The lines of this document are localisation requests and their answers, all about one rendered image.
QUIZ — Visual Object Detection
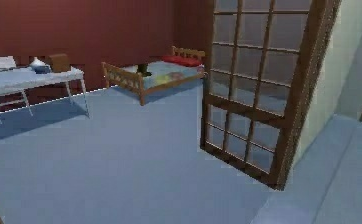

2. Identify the wooden bed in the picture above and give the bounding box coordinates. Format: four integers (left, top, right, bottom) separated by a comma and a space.
101, 45, 207, 107

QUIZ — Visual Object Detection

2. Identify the red pillow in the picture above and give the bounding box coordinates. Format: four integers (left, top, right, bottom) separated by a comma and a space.
161, 54, 203, 68

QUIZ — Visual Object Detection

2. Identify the dark green object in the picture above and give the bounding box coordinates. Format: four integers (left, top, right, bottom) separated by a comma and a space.
136, 63, 153, 78

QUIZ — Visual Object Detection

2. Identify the brown glass-paned door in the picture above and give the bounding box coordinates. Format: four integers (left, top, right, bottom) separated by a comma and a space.
199, 0, 343, 192

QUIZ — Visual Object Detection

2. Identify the brown box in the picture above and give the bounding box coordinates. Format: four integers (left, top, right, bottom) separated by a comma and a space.
48, 53, 72, 74

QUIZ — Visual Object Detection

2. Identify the white blue bowl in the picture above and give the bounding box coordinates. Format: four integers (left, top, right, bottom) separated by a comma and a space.
29, 56, 52, 75

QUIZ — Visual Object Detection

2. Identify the white table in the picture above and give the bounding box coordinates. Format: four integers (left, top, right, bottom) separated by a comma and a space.
0, 65, 91, 125

